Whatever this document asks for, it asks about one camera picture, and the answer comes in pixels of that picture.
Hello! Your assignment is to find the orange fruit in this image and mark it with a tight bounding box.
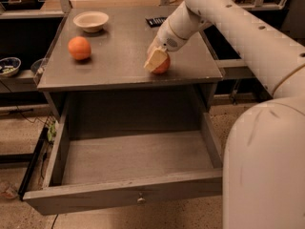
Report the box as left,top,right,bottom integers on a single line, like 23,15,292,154
68,36,92,60

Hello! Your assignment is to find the grey side shelf bar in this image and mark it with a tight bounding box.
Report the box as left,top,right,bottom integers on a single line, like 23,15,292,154
215,59,254,80

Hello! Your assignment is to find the blue patterned bowl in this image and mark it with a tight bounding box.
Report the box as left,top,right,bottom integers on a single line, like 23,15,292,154
0,57,21,77

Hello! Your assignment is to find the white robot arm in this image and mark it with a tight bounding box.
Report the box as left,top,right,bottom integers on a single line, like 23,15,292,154
145,0,305,229

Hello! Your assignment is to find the red apple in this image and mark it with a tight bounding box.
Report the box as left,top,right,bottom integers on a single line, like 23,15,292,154
152,56,171,74

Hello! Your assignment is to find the small metal drawer knob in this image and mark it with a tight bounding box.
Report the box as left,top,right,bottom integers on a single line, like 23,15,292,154
137,193,146,204

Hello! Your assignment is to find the open grey top drawer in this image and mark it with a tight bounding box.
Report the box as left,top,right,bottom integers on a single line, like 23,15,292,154
23,94,224,216

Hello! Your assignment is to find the grey cabinet with counter top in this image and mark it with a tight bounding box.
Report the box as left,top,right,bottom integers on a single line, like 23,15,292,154
37,6,222,93

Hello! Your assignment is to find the black floor rail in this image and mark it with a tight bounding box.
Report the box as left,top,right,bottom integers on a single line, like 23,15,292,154
18,127,48,200

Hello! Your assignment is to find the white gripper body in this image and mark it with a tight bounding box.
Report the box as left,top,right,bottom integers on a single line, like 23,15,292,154
155,20,187,52

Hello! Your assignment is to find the black remote control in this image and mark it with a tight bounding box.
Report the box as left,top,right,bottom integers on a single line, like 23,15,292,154
146,17,166,28

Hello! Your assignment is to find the clear plastic container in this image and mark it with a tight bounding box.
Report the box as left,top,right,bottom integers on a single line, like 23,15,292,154
30,58,49,78

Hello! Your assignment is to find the white paper bowl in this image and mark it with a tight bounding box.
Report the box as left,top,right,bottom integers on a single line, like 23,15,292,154
73,11,109,33

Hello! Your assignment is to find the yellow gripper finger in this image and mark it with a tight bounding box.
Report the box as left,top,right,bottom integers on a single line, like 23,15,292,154
147,37,159,55
144,47,169,73

